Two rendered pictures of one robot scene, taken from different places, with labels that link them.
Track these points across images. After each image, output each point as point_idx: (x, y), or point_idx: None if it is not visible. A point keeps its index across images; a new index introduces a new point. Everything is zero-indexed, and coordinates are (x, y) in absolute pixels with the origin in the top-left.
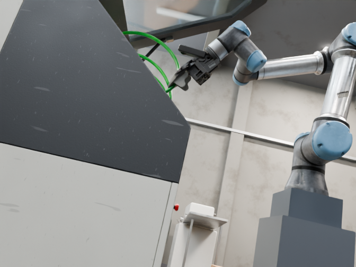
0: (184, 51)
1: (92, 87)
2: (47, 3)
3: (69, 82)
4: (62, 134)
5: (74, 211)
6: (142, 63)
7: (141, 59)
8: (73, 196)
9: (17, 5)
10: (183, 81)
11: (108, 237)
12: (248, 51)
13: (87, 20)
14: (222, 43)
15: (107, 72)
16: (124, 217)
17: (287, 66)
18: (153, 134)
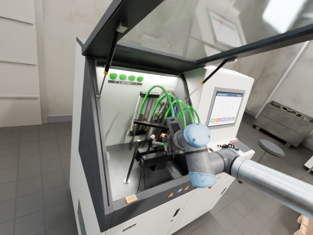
0: (167, 125)
1: (90, 157)
2: (85, 100)
3: (87, 149)
4: (86, 171)
5: (87, 203)
6: (98, 158)
7: (98, 155)
8: (87, 198)
9: (81, 97)
10: (166, 147)
11: (90, 223)
12: (188, 168)
13: (90, 116)
14: (177, 141)
15: (92, 153)
16: (92, 222)
17: (271, 194)
18: (98, 201)
